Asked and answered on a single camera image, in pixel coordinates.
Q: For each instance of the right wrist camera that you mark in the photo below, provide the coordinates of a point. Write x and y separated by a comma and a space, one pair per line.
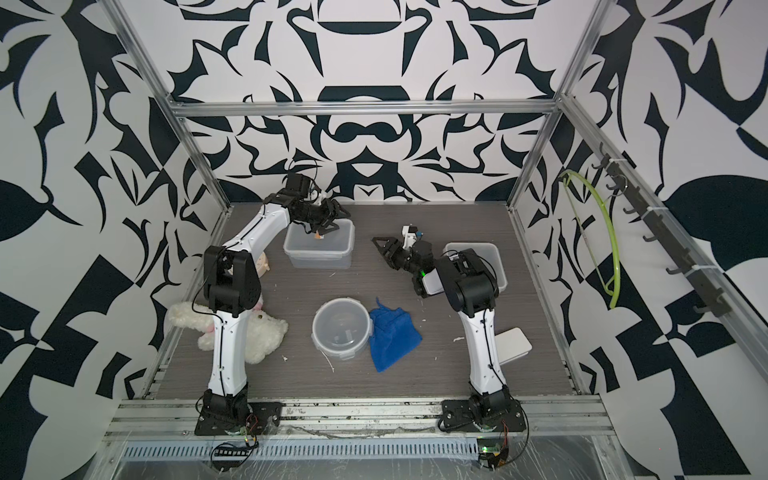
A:
411, 235

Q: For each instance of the black wall hook rack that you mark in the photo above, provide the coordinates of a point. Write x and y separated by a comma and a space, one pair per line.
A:
666, 231

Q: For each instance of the square clear lunch box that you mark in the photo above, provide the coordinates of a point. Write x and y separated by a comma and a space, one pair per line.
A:
489, 252

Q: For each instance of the green bow saw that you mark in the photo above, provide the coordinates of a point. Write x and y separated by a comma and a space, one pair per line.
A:
596, 231

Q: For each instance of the round clear lunch box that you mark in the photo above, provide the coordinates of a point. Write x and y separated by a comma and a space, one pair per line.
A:
341, 328

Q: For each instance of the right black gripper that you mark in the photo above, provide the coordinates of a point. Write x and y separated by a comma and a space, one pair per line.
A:
386, 250

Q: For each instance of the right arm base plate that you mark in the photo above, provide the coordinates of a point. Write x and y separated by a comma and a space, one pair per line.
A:
469, 416

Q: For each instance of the white flat box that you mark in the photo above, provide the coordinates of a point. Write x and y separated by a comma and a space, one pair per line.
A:
512, 345

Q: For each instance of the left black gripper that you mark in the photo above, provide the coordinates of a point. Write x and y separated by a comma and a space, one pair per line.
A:
329, 212

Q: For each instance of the blue microfiber cloth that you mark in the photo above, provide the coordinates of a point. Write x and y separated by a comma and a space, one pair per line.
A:
394, 336

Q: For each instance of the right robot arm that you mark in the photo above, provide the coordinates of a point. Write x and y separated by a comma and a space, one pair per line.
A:
470, 285

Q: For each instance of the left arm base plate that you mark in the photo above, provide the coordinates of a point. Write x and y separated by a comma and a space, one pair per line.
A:
255, 419

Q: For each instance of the tall rectangular clear lunch box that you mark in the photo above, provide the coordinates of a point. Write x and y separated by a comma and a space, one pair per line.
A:
332, 251

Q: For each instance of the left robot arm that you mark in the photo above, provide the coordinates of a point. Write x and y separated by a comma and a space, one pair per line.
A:
232, 288

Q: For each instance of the white plush toy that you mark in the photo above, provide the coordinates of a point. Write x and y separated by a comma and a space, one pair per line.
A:
264, 333

